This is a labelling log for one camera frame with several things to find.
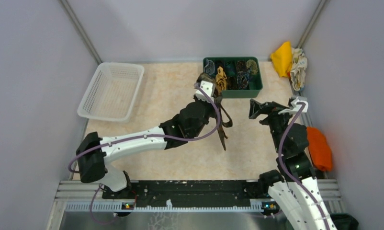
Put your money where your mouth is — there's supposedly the brown green patterned tie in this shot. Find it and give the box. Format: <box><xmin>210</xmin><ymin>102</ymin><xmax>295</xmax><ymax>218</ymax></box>
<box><xmin>197</xmin><ymin>72</ymin><xmax>233</xmax><ymax>151</ymax></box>

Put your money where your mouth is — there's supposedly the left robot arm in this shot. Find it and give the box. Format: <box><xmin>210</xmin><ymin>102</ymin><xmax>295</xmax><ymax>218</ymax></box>
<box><xmin>74</xmin><ymin>99</ymin><xmax>220</xmax><ymax>198</ymax></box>

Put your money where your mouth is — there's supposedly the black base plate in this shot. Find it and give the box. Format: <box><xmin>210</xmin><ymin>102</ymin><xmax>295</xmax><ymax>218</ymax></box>
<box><xmin>102</xmin><ymin>180</ymin><xmax>280</xmax><ymax>212</ymax></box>

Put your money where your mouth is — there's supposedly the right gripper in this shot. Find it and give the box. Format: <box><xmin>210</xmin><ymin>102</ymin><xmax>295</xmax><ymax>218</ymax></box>
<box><xmin>248</xmin><ymin>98</ymin><xmax>297</xmax><ymax>153</ymax></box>

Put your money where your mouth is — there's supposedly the white plastic basket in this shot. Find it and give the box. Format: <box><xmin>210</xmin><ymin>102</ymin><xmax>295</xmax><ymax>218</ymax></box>
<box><xmin>77</xmin><ymin>62</ymin><xmax>145</xmax><ymax>122</ymax></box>

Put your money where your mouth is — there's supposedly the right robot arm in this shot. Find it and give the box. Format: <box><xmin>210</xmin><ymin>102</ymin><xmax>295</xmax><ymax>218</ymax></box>
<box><xmin>249</xmin><ymin>97</ymin><xmax>337</xmax><ymax>230</ymax></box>

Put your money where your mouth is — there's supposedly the yellow cloth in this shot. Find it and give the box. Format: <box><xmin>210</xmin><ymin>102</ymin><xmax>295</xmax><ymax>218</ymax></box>
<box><xmin>270</xmin><ymin>41</ymin><xmax>293</xmax><ymax>78</ymax></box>

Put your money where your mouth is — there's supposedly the orange cloth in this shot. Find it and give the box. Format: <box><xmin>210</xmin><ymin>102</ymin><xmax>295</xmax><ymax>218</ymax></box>
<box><xmin>306</xmin><ymin>126</ymin><xmax>333</xmax><ymax>172</ymax></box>

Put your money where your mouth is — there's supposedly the blue patterned rolled tie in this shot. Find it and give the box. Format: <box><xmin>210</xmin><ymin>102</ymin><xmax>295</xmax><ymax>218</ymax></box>
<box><xmin>237</xmin><ymin>71</ymin><xmax>249</xmax><ymax>90</ymax></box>

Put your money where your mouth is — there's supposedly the red dark rolled tie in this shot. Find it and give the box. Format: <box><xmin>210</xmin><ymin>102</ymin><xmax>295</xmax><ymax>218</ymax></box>
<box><xmin>203</xmin><ymin>76</ymin><xmax>215</xmax><ymax>90</ymax></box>

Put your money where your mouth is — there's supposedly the green bin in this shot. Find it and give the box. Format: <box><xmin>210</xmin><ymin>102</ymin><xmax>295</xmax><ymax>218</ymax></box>
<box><xmin>330</xmin><ymin>213</ymin><xmax>359</xmax><ymax>230</ymax></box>

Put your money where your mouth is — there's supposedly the olive rolled tie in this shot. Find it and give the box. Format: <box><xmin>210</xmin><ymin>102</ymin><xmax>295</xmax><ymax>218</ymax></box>
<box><xmin>246</xmin><ymin>59</ymin><xmax>259</xmax><ymax>75</ymax></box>

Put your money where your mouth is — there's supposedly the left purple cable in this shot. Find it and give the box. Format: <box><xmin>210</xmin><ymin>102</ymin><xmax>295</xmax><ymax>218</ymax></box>
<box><xmin>68</xmin><ymin>83</ymin><xmax>223</xmax><ymax>227</ymax></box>

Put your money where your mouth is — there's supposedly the grey rolled tie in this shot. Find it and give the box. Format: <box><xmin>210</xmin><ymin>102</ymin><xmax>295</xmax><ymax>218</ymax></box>
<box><xmin>203</xmin><ymin>59</ymin><xmax>215</xmax><ymax>75</ymax></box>

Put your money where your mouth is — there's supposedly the cream patterned cloth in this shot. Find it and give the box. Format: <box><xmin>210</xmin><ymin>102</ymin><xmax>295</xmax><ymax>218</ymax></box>
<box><xmin>290</xmin><ymin>47</ymin><xmax>308</xmax><ymax>92</ymax></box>

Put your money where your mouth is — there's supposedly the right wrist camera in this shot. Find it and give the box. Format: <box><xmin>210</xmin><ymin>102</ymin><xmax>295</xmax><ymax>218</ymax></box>
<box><xmin>278</xmin><ymin>96</ymin><xmax>309</xmax><ymax>115</ymax></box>

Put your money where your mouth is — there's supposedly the yellow rolled tie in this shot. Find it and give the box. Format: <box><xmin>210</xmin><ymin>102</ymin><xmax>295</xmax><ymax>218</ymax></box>
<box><xmin>215</xmin><ymin>67</ymin><xmax>227</xmax><ymax>92</ymax></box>

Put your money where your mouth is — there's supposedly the aluminium frame rail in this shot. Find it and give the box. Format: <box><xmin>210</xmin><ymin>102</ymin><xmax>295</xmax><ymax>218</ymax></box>
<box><xmin>54</xmin><ymin>179</ymin><xmax>342</xmax><ymax>213</ymax></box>

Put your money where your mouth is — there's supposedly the green compartment tray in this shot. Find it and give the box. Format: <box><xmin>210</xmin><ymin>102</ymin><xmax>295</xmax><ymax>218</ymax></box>
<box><xmin>203</xmin><ymin>57</ymin><xmax>263</xmax><ymax>99</ymax></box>

